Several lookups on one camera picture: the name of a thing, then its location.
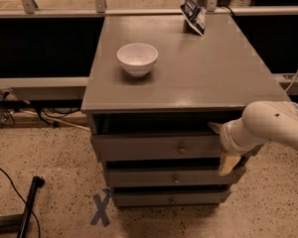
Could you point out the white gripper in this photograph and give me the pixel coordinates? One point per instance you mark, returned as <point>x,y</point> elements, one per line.
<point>225,139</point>

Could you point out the grey top drawer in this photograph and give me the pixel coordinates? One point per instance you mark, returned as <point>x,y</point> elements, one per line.
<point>158,136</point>

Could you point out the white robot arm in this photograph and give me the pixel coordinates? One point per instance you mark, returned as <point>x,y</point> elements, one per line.
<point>260,122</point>

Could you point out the grey middle drawer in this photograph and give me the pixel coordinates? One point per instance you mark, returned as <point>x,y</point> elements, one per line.
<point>201,171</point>

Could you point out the grey drawer cabinet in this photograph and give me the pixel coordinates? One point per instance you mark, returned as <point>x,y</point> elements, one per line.
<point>219,71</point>

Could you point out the white ceramic bowl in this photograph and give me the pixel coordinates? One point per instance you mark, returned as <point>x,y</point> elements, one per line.
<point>137,59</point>

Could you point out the blue white snack bag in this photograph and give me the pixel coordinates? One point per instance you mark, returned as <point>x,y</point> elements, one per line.
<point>195,16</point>

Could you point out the blue tape cross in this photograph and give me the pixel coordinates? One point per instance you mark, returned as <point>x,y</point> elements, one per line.
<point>101,204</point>

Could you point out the black stand leg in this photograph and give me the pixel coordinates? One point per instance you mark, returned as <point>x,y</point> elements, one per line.
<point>19,223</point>

